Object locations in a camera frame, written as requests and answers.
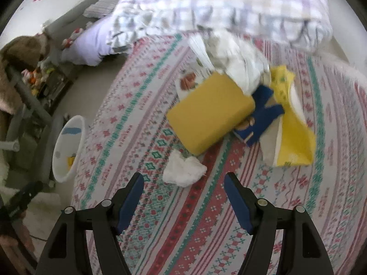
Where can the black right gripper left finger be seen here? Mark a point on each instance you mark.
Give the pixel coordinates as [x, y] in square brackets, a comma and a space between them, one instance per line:
[66, 250]

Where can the yellow kraft paper bag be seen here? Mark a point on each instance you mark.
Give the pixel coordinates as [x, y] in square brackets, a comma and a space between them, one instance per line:
[70, 161]

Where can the yellow white plastic bag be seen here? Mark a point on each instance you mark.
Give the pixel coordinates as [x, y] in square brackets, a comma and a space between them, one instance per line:
[288, 141]

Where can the white tissue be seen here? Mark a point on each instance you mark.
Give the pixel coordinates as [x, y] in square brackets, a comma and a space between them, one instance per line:
[183, 172]

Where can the blue cookie box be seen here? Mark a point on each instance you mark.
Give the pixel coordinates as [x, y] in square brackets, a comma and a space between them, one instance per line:
[251, 129]

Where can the yellow cardboard box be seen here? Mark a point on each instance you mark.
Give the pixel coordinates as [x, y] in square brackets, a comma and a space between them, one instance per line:
[209, 112]

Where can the white snack wrapper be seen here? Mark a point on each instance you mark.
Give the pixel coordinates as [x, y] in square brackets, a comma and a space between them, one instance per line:
[191, 77]

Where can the white paper wrap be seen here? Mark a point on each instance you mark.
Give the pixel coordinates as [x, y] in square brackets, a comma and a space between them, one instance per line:
[226, 53]

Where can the white plastic trash bin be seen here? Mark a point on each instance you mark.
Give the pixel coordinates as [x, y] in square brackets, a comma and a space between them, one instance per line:
[70, 141]

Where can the patterned red green bedspread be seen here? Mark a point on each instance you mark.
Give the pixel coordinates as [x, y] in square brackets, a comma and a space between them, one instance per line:
[194, 230]

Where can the grey rolling chair base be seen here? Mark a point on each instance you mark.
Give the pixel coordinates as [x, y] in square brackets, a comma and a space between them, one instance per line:
[30, 139]

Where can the shelf with plush toys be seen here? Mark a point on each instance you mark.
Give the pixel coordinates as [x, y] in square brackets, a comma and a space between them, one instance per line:
[48, 83]

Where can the brown fuzzy garment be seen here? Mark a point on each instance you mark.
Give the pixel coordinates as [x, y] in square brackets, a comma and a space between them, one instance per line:
[21, 53]

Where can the lavender bed sheet mattress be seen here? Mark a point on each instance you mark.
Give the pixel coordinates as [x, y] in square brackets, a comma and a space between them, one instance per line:
[91, 46]

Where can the red white plush toy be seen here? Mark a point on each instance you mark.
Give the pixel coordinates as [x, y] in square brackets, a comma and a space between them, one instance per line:
[70, 40]

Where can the grey upholstered headboard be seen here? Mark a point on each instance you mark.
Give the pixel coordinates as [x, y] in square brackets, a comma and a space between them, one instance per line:
[65, 22]

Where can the plaid purple white quilt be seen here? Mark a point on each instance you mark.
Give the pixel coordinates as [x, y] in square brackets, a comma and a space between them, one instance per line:
[302, 24]

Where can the striped pillow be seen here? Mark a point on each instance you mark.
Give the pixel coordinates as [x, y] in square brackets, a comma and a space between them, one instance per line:
[100, 9]

